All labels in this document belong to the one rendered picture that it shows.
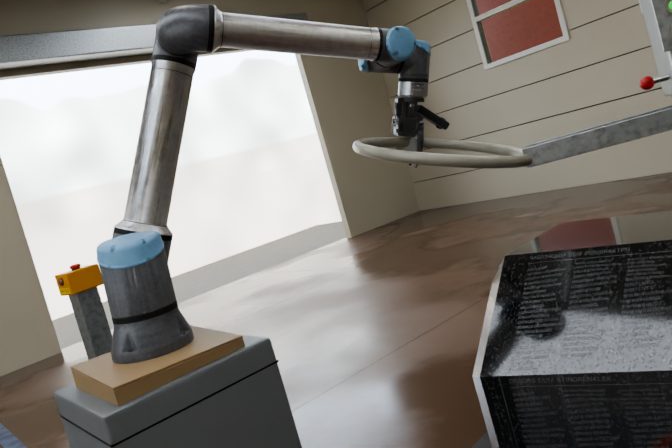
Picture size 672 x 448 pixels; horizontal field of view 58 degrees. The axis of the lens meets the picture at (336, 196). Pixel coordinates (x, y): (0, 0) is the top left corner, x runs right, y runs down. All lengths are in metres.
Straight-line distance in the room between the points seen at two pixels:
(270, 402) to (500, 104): 7.95
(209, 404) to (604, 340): 0.87
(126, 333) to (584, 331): 1.04
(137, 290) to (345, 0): 9.34
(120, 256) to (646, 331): 1.15
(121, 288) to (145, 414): 0.29
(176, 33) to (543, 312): 1.12
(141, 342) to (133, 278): 0.14
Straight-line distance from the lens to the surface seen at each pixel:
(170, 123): 1.64
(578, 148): 1.60
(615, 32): 8.24
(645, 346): 1.46
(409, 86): 1.85
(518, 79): 8.92
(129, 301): 1.46
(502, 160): 1.50
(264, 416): 1.47
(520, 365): 1.56
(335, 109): 9.69
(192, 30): 1.55
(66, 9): 8.23
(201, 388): 1.39
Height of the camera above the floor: 1.20
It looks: 3 degrees down
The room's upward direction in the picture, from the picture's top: 16 degrees counter-clockwise
